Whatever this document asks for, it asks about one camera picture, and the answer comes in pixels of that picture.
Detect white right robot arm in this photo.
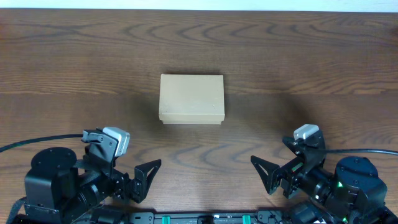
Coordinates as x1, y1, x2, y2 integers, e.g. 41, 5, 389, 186
251, 156, 397, 223

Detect brown cardboard box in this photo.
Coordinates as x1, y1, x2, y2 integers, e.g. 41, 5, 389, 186
159, 74, 225, 124

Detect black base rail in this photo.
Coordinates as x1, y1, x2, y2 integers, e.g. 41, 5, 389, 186
74, 206, 285, 224

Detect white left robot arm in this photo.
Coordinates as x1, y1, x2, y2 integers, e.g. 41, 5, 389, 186
7, 147, 161, 223

